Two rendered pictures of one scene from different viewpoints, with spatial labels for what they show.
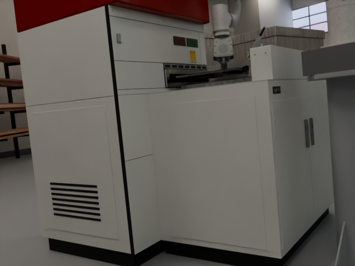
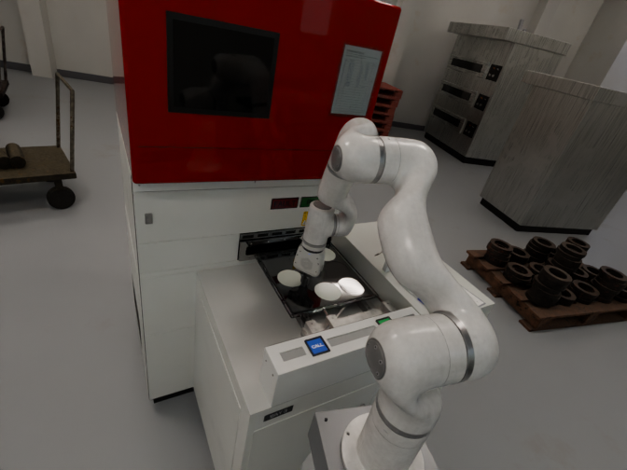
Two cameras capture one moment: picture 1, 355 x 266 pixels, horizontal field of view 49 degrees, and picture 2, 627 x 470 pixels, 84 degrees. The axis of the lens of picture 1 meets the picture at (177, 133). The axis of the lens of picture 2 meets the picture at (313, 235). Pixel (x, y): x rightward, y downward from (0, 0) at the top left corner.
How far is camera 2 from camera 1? 1.57 m
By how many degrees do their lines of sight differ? 32
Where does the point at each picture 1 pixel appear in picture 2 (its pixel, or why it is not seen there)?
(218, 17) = (310, 226)
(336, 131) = not seen: outside the picture
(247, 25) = (612, 28)
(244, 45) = (547, 92)
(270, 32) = (588, 94)
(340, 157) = not seen: outside the picture
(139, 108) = (179, 287)
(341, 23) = (370, 449)
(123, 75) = (154, 258)
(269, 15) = not seen: outside the picture
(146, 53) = (205, 227)
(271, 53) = (278, 382)
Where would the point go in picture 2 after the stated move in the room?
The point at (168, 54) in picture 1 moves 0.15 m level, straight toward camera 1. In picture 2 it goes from (254, 222) to (229, 238)
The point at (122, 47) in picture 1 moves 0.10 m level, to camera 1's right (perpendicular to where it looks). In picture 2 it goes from (155, 228) to (177, 239)
